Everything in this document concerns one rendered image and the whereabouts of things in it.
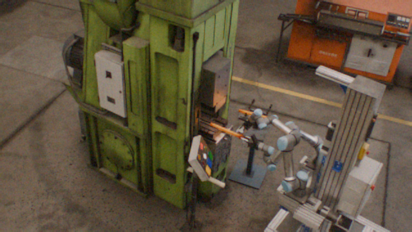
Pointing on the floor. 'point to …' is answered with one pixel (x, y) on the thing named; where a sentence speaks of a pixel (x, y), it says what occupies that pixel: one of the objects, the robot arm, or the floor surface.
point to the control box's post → (194, 197)
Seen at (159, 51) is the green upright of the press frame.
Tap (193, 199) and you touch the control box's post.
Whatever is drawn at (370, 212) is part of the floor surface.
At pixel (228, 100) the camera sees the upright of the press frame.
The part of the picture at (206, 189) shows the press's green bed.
